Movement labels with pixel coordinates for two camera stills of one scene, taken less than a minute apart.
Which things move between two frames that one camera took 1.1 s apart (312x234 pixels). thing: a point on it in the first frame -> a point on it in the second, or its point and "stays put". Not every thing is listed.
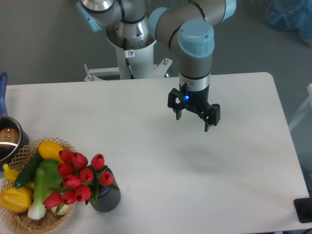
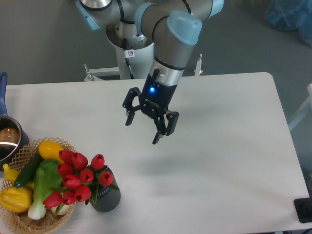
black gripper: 210,116 -> 155,100
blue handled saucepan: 13,139 stays put
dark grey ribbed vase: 108,197 stays put
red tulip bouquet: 80,180 stays put
